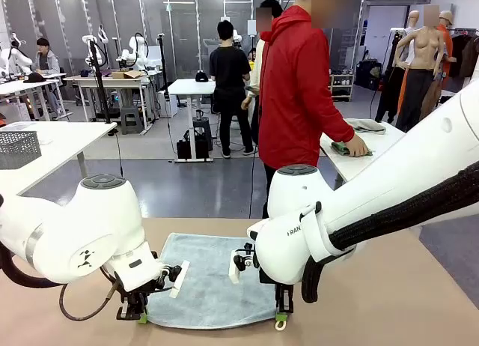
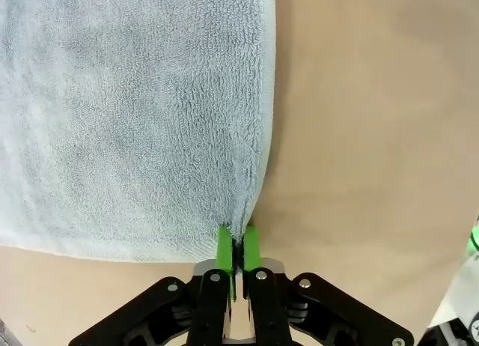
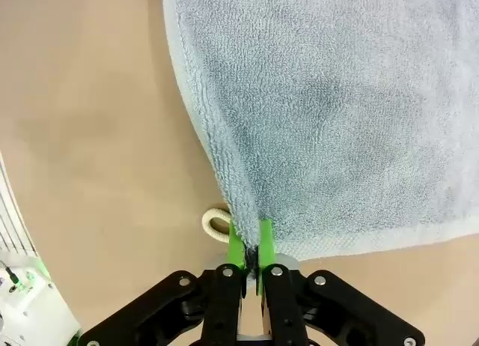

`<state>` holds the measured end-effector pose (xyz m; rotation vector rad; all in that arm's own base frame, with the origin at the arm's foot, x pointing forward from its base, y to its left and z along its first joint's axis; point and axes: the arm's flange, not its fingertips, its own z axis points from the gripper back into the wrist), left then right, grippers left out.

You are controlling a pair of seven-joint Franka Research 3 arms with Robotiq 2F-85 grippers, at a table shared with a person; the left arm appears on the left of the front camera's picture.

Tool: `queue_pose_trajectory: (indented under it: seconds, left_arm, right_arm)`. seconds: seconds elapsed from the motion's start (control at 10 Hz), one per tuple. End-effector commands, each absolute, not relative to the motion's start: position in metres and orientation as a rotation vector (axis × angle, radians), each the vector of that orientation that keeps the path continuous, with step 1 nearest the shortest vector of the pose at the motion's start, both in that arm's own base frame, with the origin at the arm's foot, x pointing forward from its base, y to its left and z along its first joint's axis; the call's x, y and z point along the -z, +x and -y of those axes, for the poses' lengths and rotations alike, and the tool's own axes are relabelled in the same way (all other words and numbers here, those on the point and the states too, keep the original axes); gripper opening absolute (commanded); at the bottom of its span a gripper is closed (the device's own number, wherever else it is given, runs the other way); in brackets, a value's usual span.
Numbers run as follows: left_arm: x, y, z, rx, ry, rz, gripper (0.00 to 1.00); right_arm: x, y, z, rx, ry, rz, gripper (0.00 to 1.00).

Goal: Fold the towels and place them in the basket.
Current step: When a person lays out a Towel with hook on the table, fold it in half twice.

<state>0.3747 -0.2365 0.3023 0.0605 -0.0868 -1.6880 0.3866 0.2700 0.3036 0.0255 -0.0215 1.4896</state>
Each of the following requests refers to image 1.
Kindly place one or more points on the clothes rack dark garments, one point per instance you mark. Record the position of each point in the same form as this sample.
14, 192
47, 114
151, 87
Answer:
462, 54

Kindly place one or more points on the person's right forearm red sleeve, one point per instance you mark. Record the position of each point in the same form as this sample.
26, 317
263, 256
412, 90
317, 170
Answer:
340, 127

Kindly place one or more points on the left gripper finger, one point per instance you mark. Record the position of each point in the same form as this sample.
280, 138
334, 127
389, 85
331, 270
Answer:
143, 314
126, 313

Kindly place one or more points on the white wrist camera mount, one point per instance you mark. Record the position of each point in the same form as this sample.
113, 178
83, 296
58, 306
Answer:
235, 271
179, 278

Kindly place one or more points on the blue-grey terry towel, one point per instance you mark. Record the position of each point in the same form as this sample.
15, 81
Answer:
209, 286

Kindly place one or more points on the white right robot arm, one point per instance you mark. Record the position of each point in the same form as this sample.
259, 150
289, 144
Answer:
374, 181

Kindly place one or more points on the person in cream top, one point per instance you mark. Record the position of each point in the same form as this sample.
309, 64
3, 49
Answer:
256, 61

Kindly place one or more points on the grey step stool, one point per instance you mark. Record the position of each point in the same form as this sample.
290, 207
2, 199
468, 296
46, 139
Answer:
131, 117

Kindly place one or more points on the white standing desk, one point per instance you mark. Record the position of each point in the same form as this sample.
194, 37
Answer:
192, 85

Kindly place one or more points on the green towel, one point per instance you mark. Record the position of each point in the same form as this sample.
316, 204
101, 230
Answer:
338, 148

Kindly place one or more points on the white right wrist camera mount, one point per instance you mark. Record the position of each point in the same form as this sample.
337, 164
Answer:
235, 271

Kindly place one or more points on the beige mannequin dark trousers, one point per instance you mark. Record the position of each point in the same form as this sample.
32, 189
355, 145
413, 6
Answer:
423, 50

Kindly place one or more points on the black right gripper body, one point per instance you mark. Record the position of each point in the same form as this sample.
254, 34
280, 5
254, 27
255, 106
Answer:
284, 293

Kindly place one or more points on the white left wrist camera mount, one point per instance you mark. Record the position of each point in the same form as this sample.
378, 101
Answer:
179, 278

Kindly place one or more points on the white robot with black joints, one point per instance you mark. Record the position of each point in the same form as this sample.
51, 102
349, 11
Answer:
16, 55

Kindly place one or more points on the person in red jacket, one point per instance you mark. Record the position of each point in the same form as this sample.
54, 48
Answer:
299, 80

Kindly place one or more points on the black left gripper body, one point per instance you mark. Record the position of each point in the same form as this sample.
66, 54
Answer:
134, 296

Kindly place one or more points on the open cardboard box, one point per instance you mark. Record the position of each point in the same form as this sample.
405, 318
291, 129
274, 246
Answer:
125, 75

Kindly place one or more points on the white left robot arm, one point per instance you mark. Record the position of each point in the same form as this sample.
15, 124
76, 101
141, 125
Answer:
75, 226

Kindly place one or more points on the grey towel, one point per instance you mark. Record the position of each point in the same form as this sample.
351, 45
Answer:
368, 127

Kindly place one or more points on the white mannequin black trousers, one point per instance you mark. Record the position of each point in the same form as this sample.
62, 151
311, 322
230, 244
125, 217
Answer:
389, 95

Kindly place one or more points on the black tripod stand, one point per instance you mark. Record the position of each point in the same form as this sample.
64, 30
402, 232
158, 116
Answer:
98, 69

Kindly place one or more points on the black cap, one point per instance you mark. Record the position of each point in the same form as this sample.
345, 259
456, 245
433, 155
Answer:
34, 77
201, 77

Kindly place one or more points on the black suitcases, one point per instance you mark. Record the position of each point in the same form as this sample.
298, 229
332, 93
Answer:
366, 74

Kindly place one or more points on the white small desk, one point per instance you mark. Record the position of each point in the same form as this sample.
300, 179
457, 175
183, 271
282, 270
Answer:
22, 85

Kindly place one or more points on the black bag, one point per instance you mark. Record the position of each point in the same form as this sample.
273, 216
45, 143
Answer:
185, 147

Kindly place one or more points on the person in dark T-shirt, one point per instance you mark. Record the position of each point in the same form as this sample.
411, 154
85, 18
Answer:
228, 69

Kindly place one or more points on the mannequin orange clothes beige hat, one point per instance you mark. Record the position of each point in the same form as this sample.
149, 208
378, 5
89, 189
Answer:
445, 35

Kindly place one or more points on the white long desk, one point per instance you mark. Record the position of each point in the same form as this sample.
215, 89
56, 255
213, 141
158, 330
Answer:
108, 80

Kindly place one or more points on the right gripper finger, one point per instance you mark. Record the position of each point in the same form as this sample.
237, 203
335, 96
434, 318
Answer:
289, 309
280, 311

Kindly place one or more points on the person's right hand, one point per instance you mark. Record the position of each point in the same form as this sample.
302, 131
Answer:
357, 147

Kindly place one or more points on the grey lattice plastic basket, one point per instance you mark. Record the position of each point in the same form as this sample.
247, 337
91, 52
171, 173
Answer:
18, 151

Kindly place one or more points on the low shelf rack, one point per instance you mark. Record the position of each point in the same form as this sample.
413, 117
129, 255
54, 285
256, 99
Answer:
342, 85

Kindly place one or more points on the person in grey hoodie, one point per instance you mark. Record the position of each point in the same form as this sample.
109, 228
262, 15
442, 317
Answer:
46, 61

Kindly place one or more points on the white robot arm on desk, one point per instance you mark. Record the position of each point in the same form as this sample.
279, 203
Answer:
136, 50

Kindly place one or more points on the black pole stand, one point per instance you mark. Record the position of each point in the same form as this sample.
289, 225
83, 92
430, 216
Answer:
162, 69

